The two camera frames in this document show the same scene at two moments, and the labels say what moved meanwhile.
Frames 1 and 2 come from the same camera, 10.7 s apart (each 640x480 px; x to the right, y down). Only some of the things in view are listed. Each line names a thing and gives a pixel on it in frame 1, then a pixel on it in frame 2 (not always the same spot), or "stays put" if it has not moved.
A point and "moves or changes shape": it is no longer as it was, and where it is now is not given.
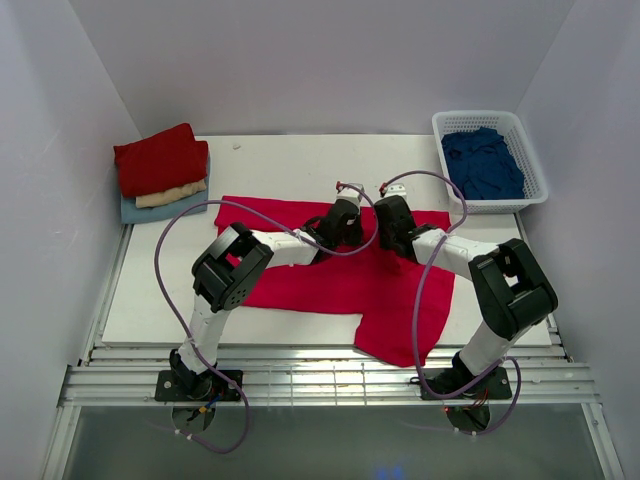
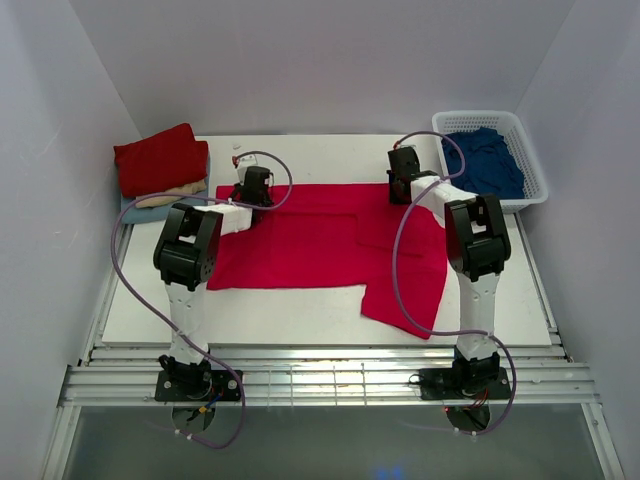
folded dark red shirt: (162, 160) stays put
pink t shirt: (399, 303) moves or changes shape
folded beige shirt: (151, 200) stays put
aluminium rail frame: (328, 375) stays put
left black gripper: (351, 232) -> (253, 198)
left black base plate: (220, 388) stays put
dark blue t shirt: (482, 166) stays put
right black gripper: (392, 240) -> (398, 194)
